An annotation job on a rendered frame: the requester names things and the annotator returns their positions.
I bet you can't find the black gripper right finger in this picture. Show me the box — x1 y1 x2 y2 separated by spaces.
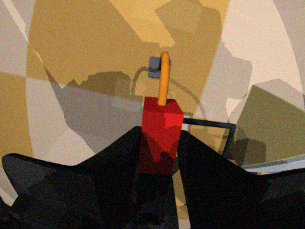
177 130 305 229

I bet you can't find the black vertical post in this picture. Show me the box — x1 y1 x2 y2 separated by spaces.
122 160 180 229

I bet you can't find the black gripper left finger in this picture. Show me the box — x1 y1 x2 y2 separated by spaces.
1 125 142 229

